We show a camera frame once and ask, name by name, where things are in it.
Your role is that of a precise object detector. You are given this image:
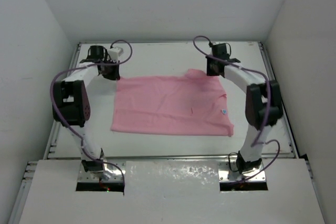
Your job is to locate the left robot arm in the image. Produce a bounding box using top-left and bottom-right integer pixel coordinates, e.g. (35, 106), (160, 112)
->
(51, 45), (123, 178)

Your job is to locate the pink t-shirt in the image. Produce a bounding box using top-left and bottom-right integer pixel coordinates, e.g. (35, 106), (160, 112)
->
(111, 69), (234, 136)

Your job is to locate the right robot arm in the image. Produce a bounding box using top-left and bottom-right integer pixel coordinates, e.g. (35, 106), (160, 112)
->
(206, 42), (283, 174)

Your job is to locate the aluminium table frame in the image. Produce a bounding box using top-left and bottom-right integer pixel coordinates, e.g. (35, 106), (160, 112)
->
(7, 40), (318, 224)

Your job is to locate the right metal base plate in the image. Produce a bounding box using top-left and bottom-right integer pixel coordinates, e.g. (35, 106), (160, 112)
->
(217, 155), (267, 184)

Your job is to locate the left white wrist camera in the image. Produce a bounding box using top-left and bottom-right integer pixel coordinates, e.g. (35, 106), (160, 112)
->
(108, 47), (123, 59)

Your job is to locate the white front cover board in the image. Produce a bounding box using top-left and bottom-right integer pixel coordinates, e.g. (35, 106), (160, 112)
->
(20, 159), (324, 223)

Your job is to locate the metal base plate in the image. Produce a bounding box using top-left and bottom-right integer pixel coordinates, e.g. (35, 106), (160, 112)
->
(77, 159), (126, 183)
(217, 155), (267, 184)

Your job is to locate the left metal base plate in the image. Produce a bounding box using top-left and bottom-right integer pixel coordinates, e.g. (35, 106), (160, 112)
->
(77, 159), (126, 183)

